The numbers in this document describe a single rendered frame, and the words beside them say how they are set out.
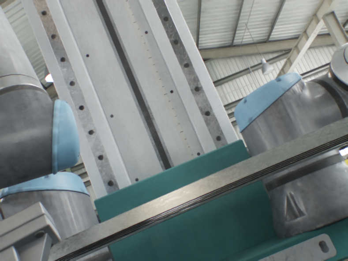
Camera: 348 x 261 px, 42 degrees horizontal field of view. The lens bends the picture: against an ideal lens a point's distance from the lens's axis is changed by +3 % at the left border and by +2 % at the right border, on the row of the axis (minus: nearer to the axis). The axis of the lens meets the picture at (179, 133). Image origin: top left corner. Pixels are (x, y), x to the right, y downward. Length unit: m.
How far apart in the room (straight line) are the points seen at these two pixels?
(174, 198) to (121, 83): 0.61
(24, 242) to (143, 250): 0.62
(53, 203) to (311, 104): 0.49
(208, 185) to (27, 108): 0.24
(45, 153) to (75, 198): 0.29
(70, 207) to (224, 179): 0.39
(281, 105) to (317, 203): 0.18
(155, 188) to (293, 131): 0.31
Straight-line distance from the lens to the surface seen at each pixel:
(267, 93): 0.83
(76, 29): 1.17
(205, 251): 0.94
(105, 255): 0.85
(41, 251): 0.34
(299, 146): 0.52
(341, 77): 0.87
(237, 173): 0.51
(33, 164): 0.57
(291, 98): 0.84
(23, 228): 0.34
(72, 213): 0.83
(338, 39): 11.40
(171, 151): 1.04
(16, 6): 13.07
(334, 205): 0.80
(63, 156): 0.57
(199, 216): 0.94
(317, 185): 0.81
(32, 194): 0.83
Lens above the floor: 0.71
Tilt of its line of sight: 12 degrees up
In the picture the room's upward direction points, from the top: 23 degrees counter-clockwise
